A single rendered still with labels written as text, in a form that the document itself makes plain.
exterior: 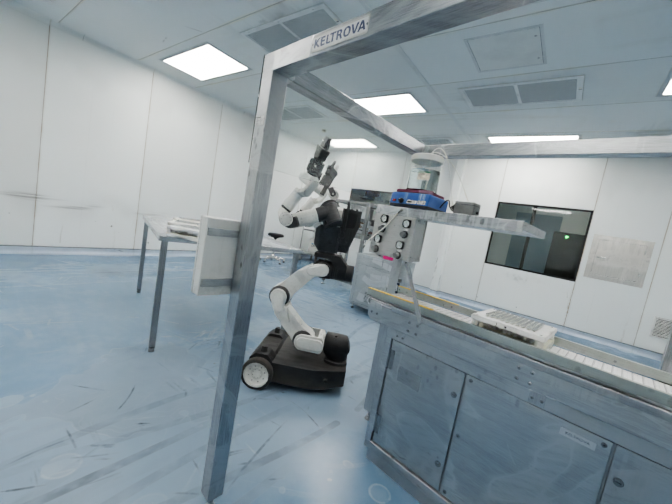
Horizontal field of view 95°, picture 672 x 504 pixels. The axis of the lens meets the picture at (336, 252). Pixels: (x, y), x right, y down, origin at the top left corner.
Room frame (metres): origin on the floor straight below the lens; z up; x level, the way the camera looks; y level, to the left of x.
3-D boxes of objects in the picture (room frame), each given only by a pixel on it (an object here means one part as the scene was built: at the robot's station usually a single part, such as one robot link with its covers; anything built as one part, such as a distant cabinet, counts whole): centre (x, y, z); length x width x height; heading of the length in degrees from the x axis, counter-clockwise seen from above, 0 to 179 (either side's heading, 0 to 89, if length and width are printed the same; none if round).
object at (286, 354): (2.11, 0.10, 0.19); 0.64 x 0.52 x 0.33; 87
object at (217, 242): (1.04, 0.38, 0.94); 0.17 x 0.06 x 0.26; 137
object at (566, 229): (5.40, -3.35, 1.43); 1.38 x 0.01 x 1.16; 54
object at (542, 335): (1.17, -0.73, 0.87); 0.25 x 0.24 x 0.02; 137
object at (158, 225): (2.94, 1.17, 0.81); 1.50 x 1.10 x 0.04; 37
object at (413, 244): (1.44, -0.27, 1.11); 0.22 x 0.11 x 0.20; 47
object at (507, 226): (1.40, -0.51, 1.22); 0.62 x 0.38 x 0.04; 47
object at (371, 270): (4.18, -0.69, 0.38); 0.63 x 0.57 x 0.76; 54
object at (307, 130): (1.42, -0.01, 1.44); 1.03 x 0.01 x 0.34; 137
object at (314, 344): (2.10, 0.07, 0.28); 0.21 x 0.20 x 0.13; 87
